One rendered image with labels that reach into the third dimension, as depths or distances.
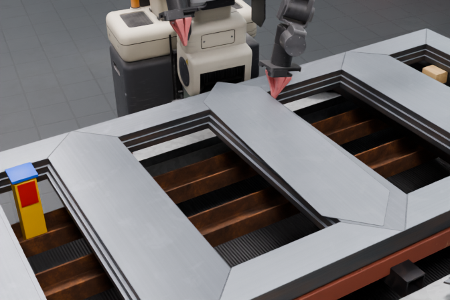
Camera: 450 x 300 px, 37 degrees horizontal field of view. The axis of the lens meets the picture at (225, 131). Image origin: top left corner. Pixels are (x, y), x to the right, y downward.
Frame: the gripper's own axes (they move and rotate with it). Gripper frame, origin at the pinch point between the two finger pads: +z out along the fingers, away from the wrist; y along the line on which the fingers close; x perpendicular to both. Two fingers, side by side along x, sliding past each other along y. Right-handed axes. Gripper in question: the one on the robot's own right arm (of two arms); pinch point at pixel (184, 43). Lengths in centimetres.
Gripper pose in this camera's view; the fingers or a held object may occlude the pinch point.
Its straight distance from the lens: 190.1
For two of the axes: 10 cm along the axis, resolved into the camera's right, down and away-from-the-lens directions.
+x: -3.4, -0.5, 9.4
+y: 9.2, -2.1, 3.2
